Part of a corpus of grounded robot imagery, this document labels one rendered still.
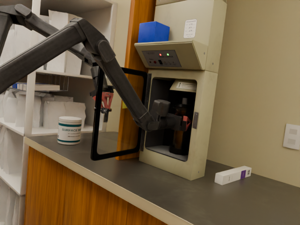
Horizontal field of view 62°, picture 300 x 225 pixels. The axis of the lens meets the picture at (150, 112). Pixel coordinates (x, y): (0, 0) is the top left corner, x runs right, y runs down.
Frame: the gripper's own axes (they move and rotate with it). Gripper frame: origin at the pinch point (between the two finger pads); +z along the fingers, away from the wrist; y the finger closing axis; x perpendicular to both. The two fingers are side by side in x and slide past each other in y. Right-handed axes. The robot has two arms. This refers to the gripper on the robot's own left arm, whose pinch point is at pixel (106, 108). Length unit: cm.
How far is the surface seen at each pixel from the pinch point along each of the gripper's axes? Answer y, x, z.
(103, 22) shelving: 54, -72, -99
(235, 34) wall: -47, -63, -28
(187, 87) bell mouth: -29.7, -23.1, -0.2
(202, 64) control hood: -42.1, -16.5, -4.4
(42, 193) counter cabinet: 65, 1, 28
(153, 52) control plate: -24.1, -12.4, -17.9
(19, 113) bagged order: 103, -13, -32
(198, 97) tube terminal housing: -35.2, -19.3, 6.8
